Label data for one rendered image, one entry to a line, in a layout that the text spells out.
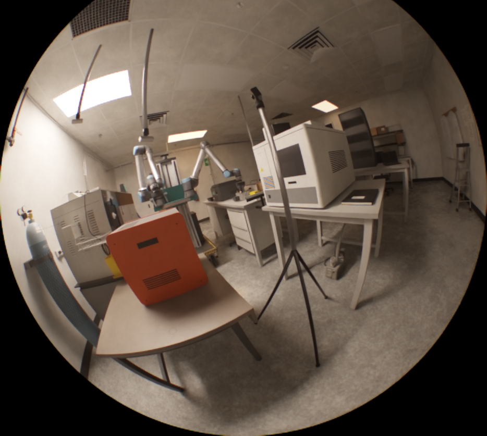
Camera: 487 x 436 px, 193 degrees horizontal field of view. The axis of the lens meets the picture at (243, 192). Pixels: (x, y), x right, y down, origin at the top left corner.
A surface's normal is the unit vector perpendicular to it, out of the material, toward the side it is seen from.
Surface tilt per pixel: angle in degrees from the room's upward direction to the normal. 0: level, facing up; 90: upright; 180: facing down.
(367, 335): 0
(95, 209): 90
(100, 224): 90
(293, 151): 90
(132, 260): 90
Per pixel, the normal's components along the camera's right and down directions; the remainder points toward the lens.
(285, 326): -0.25, -0.96
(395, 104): -0.83, 0.27
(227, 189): 0.51, -0.04
